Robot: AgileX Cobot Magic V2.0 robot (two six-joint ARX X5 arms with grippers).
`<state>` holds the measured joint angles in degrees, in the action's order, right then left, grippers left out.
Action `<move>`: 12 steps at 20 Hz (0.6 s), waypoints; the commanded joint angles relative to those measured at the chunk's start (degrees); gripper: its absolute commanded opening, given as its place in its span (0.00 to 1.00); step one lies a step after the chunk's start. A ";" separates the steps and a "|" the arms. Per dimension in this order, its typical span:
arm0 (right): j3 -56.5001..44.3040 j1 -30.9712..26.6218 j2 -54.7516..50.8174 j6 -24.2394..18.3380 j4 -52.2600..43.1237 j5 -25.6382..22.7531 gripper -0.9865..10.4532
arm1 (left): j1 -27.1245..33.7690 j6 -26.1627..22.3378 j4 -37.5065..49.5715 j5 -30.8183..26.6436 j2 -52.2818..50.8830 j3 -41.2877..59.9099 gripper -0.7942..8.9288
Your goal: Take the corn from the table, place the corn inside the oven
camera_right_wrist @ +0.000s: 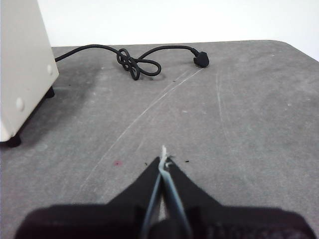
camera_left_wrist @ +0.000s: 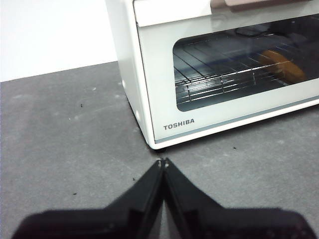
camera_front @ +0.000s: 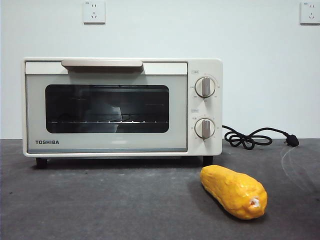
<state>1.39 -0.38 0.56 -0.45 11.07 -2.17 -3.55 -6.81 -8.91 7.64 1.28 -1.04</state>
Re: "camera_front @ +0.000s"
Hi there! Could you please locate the yellow corn cob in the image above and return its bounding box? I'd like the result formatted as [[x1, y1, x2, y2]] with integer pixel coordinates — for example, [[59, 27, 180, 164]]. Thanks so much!
[[199, 164, 268, 214]]

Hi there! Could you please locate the oven door with glass window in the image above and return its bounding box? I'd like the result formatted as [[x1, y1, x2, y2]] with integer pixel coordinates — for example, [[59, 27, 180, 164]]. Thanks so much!
[[24, 59, 189, 153]]

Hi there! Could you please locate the cream oven knob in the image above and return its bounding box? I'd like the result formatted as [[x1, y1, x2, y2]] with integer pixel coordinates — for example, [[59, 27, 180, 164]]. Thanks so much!
[[194, 76, 216, 98], [194, 118, 216, 139]]

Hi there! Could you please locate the cream Toshiba toaster oven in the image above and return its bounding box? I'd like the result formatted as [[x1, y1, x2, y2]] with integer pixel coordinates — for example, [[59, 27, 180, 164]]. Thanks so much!
[[22, 56, 223, 170]]

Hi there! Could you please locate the metal wire oven rack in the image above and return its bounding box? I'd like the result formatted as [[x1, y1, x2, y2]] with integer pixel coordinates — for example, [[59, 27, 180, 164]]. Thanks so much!
[[47, 119, 168, 125]]

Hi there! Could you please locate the white wall socket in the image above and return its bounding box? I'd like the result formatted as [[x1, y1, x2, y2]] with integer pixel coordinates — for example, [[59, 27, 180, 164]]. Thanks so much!
[[299, 1, 320, 25], [83, 0, 106, 25]]

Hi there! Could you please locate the black power cable with plug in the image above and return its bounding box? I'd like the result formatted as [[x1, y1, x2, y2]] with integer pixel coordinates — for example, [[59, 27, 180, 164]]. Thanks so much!
[[221, 124, 300, 148]]

